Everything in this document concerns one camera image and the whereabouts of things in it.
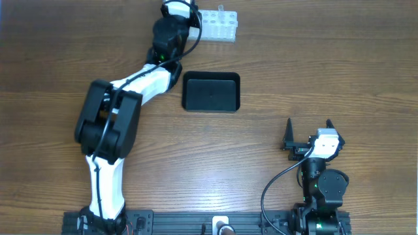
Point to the white test tube rack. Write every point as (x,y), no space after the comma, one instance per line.
(217,29)

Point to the mounting rail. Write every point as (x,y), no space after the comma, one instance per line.
(183,223)

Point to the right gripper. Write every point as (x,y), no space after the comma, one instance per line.
(297,148)

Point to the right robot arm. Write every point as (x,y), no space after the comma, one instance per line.
(330,187)

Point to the black tray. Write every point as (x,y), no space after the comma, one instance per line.
(210,93)

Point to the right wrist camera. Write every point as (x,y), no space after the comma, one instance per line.
(325,143)

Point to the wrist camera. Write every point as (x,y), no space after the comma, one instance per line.
(325,143)
(179,9)

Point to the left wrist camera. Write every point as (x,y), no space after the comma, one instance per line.
(179,9)

